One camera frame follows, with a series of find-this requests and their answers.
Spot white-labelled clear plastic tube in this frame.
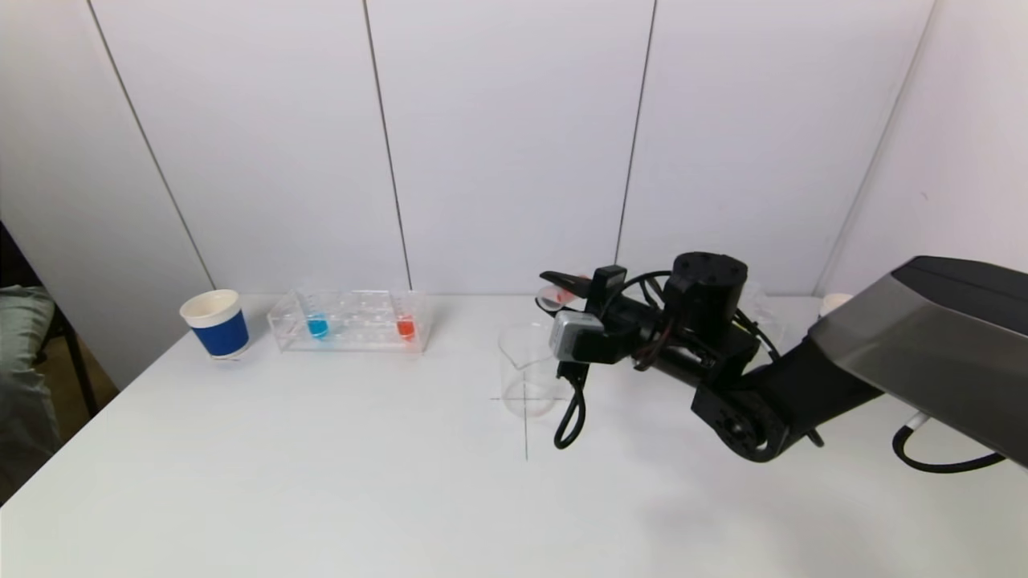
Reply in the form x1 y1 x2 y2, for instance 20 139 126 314
536 277 594 314

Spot clear glass beaker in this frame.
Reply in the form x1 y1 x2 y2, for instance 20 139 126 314
497 323 563 419

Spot clear tube, red pigment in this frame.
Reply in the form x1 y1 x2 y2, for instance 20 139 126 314
395 291 419 344

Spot clear acrylic tube rack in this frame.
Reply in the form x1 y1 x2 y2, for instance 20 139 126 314
735 281 788 354
268 290 432 355

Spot clear tube, blue pigment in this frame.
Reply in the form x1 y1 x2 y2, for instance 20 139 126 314
299 283 332 341

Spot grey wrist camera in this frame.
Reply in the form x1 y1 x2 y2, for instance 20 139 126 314
549 311 603 364

